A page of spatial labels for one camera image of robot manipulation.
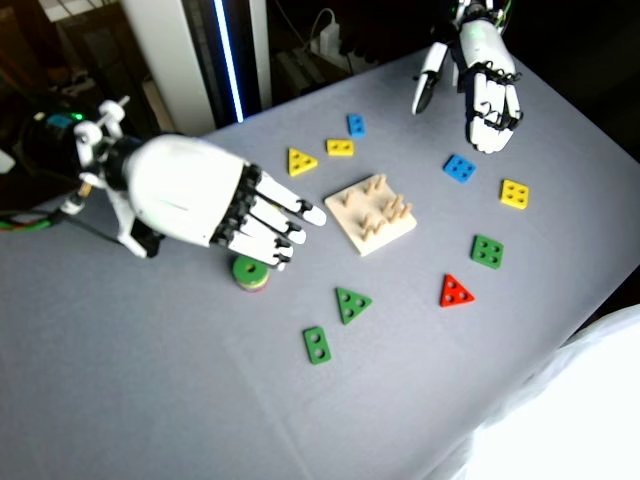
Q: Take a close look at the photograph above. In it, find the grey table cloth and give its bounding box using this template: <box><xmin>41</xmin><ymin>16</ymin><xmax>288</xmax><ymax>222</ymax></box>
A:
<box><xmin>0</xmin><ymin>47</ymin><xmax>640</xmax><ymax>480</ymax></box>

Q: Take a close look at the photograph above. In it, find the yellow triangle block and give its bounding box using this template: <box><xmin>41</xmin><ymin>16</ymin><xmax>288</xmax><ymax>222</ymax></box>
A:
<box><xmin>287</xmin><ymin>147</ymin><xmax>320</xmax><ymax>178</ymax></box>

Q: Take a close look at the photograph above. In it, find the white sheet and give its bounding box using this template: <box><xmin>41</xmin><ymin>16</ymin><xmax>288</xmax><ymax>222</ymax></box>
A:
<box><xmin>439</xmin><ymin>304</ymin><xmax>640</xmax><ymax>480</ymax></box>

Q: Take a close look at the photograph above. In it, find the yellow square four-hole block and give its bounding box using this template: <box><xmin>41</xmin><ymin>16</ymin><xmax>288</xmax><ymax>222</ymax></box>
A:
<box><xmin>499</xmin><ymin>178</ymin><xmax>531</xmax><ymax>211</ymax></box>

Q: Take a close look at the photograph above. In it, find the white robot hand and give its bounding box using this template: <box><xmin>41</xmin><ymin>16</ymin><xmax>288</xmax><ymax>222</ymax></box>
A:
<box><xmin>411</xmin><ymin>17</ymin><xmax>524</xmax><ymax>155</ymax></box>
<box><xmin>107</xmin><ymin>133</ymin><xmax>329</xmax><ymax>274</ymax></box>

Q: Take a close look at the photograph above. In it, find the green round block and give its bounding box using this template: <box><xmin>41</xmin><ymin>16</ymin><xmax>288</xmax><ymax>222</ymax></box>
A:
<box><xmin>230</xmin><ymin>254</ymin><xmax>271</xmax><ymax>295</ymax></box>

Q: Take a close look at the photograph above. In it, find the white power adapter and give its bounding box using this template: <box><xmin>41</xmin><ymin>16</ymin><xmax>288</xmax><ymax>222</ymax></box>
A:
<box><xmin>310</xmin><ymin>19</ymin><xmax>342</xmax><ymax>56</ymax></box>

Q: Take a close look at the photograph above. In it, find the green two-hole block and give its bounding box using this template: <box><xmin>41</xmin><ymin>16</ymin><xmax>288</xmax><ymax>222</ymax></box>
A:
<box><xmin>302</xmin><ymin>326</ymin><xmax>333</xmax><ymax>366</ymax></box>

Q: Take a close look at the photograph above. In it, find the blue light strip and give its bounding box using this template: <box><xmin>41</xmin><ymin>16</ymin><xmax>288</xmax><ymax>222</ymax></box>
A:
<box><xmin>212</xmin><ymin>0</ymin><xmax>246</xmax><ymax>124</ymax></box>

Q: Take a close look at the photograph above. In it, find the white pillar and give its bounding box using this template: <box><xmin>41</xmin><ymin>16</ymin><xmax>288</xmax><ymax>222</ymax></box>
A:
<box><xmin>119</xmin><ymin>0</ymin><xmax>274</xmax><ymax>136</ymax></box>

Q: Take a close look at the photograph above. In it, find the wooden peg board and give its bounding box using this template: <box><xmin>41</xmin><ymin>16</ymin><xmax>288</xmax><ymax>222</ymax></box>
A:
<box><xmin>323</xmin><ymin>173</ymin><xmax>418</xmax><ymax>258</ymax></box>

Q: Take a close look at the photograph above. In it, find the blue square four-hole block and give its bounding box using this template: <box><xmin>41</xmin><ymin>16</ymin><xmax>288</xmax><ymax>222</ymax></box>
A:
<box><xmin>442</xmin><ymin>153</ymin><xmax>478</xmax><ymax>185</ymax></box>

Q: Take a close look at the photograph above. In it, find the red triangle block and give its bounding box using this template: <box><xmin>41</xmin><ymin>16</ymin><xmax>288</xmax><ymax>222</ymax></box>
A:
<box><xmin>439</xmin><ymin>273</ymin><xmax>476</xmax><ymax>309</ymax></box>

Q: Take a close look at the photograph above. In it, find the green square four-hole block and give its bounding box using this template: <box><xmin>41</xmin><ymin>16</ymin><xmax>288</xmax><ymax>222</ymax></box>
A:
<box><xmin>469</xmin><ymin>234</ymin><xmax>505</xmax><ymax>271</ymax></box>

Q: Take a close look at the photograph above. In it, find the green triangle block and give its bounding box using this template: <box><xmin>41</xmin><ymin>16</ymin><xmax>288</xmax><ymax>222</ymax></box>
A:
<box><xmin>335</xmin><ymin>286</ymin><xmax>374</xmax><ymax>326</ymax></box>

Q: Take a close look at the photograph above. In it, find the green cable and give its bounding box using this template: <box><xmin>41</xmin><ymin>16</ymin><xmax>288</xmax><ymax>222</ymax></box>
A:
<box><xmin>0</xmin><ymin>208</ymin><xmax>66</xmax><ymax>234</ymax></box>

